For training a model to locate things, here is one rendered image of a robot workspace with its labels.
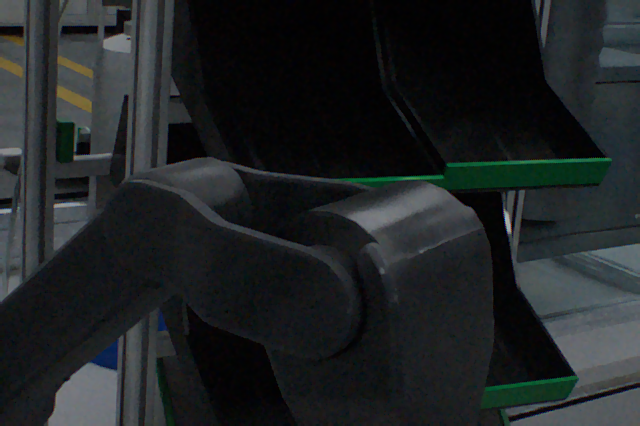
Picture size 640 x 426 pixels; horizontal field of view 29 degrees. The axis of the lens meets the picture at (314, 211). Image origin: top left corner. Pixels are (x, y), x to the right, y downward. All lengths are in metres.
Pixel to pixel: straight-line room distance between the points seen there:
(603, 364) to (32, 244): 1.12
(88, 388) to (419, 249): 1.27
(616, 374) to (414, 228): 1.53
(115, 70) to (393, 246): 1.23
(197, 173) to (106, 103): 1.16
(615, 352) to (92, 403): 0.81
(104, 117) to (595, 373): 0.81
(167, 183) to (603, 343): 1.57
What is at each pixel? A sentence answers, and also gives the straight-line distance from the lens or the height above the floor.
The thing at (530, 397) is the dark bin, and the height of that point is 1.20.
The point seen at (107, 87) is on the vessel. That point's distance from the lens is 1.60.
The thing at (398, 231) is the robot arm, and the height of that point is 1.44.
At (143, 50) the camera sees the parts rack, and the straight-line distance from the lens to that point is 0.76.
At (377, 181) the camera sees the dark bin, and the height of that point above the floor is 1.37.
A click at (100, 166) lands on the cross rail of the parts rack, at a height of 1.30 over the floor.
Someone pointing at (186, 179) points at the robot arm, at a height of 1.43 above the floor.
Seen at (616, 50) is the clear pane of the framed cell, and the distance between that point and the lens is 1.90.
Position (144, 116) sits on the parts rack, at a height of 1.38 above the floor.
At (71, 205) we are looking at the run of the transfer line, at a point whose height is 0.96.
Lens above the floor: 1.55
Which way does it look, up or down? 16 degrees down
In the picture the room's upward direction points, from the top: 5 degrees clockwise
